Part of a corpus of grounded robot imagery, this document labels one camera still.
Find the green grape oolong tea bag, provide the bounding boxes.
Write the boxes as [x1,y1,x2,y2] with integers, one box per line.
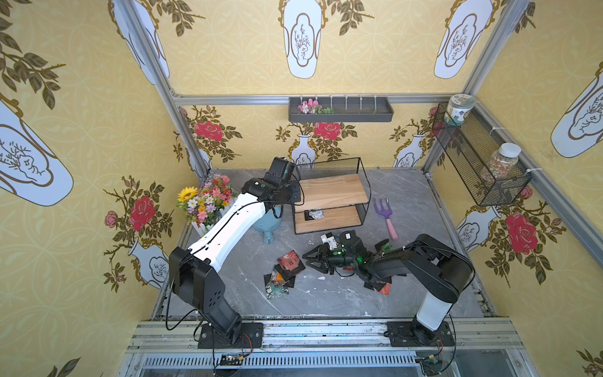
[375,239,393,254]

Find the white lidded printed jar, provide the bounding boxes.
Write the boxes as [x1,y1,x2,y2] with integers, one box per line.
[443,94,476,126]

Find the pink red tea bag floor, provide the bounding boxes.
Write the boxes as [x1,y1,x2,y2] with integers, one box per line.
[277,251,306,274]

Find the colourful artificial flower bouquet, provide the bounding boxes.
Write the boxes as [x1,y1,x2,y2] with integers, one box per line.
[177,174,235,227]

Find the da hong pao tea bag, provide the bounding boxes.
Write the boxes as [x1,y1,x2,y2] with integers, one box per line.
[364,281,391,295]

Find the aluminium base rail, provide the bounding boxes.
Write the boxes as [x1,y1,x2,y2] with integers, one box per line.
[118,317,537,376]

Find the purple garden fork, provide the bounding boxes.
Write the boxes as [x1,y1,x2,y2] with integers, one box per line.
[373,198,399,240]

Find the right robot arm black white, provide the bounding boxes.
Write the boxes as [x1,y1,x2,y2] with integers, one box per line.
[302,231,475,347]

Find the clear jar white lid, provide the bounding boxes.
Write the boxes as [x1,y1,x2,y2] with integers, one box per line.
[480,143,522,183]

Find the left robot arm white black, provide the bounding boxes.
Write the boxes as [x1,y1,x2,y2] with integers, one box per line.
[169,157,302,346]

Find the white black tea bag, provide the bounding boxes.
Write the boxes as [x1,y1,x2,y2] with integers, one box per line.
[304,209,324,221]

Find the black wire mesh shelf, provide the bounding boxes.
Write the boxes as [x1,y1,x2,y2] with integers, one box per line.
[292,157,372,235]

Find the white picket fence planter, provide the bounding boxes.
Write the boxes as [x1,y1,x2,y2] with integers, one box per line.
[192,222,212,237]

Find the black wire wall basket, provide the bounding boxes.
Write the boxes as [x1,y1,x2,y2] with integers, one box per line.
[433,103,532,207]

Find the small pink flowers in tray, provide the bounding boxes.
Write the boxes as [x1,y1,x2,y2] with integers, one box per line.
[298,98,334,115]

